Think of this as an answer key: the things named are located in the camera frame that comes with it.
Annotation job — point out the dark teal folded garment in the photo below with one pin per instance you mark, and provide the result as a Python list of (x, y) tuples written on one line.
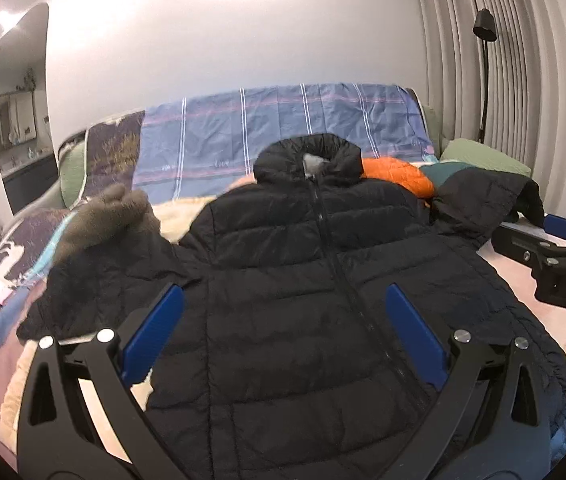
[(439, 172)]

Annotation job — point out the cream bear print blanket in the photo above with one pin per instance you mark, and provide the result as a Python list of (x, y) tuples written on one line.
[(16, 356)]

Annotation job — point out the dark patterned bed sheet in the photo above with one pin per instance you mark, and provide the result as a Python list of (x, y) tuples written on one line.
[(111, 152)]

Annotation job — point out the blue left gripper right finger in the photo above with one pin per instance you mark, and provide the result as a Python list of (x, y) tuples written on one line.
[(425, 351)]

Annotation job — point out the grey pleated curtain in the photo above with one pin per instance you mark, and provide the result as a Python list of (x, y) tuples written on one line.
[(526, 116)]

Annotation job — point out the black floor lamp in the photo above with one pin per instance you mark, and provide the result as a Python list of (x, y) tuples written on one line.
[(484, 29)]

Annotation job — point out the black puffer jacket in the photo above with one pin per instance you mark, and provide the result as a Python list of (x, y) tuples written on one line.
[(284, 364)]

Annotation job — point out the orange folded puffer jacket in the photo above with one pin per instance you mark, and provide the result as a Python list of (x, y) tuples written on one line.
[(394, 170)]

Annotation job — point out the green pillow at left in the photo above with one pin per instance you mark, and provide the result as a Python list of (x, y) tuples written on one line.
[(71, 170)]

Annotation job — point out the dark bathroom vanity cabinet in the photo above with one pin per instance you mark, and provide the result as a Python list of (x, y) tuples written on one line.
[(30, 181)]

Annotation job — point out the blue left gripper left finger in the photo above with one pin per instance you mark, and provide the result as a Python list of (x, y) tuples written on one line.
[(145, 332)]

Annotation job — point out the olive fleece garment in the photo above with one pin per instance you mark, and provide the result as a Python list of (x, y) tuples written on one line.
[(116, 209)]

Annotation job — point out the blue plaid quilt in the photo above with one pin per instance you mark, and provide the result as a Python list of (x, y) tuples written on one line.
[(199, 146)]

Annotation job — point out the green pillow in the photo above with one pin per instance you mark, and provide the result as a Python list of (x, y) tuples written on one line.
[(483, 156), (71, 170)]

